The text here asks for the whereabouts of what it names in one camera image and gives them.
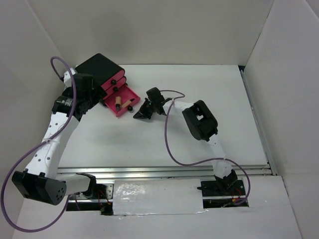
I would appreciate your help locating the aluminium rail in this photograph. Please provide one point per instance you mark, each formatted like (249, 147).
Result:
(142, 173)
(265, 146)

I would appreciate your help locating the foundation bottle with silver pump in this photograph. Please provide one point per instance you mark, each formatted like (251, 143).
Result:
(118, 103)

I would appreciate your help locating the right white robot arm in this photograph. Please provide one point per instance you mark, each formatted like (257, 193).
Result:
(201, 124)

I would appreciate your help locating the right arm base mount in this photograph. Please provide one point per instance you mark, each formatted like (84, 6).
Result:
(213, 197)

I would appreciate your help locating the black drawer organizer box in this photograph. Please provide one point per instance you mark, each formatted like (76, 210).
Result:
(99, 67)

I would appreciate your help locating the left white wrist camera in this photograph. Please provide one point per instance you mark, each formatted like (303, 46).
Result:
(67, 78)

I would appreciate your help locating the aluminium front rail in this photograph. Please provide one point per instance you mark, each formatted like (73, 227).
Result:
(142, 173)

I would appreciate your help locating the foundation bottle with black cap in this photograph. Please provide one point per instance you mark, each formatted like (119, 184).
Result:
(127, 103)

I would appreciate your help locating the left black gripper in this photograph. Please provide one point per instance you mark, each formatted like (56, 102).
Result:
(98, 95)

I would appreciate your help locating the right side aluminium rail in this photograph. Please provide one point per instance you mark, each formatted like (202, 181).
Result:
(265, 146)

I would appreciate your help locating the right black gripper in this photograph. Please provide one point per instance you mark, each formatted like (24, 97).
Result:
(143, 110)

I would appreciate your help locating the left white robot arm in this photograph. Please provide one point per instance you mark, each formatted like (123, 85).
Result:
(40, 181)

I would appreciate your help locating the white taped cover plate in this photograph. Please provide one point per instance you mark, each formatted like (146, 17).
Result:
(157, 197)

